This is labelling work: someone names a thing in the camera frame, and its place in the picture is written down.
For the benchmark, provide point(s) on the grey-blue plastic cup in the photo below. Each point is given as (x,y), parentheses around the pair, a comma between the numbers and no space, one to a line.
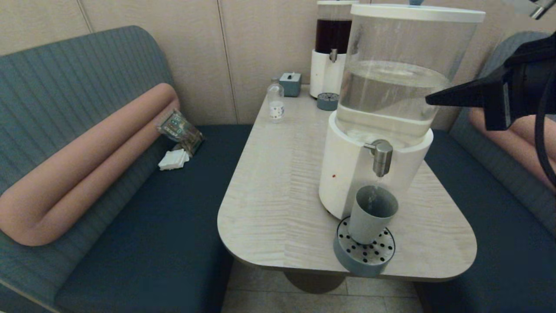
(369,217)

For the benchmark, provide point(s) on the clear water dispenser white base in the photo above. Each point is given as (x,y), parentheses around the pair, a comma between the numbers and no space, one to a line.
(391,87)

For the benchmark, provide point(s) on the small blue drip tray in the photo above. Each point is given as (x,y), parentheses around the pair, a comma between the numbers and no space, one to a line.
(326,101)

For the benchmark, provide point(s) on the white folded napkins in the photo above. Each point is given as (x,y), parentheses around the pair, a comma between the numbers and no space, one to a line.
(173,160)

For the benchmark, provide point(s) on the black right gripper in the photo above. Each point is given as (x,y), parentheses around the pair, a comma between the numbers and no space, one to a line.
(525,87)

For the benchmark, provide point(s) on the clear printed snack packet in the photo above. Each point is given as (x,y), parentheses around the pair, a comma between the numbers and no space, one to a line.
(180,130)

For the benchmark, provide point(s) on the large blue drip tray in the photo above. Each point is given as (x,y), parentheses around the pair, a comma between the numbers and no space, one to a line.
(360,263)

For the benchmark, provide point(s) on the metal dispenser tap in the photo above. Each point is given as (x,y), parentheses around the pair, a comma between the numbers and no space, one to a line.
(382,158)

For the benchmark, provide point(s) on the teal upholstered booth bench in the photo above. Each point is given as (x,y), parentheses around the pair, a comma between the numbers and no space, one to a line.
(152,208)
(499,226)

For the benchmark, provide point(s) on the blue tissue box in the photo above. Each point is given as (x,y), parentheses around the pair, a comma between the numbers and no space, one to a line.
(289,84)

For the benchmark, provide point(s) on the small clear glass bottle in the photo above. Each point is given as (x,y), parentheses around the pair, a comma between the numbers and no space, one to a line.
(275,104)

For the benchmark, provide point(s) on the pink cylindrical bolster cushion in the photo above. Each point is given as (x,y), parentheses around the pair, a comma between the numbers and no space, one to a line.
(521,148)
(87,165)

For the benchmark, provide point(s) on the brass table pedestal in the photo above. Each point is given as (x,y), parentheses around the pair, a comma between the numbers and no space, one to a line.
(315,282)

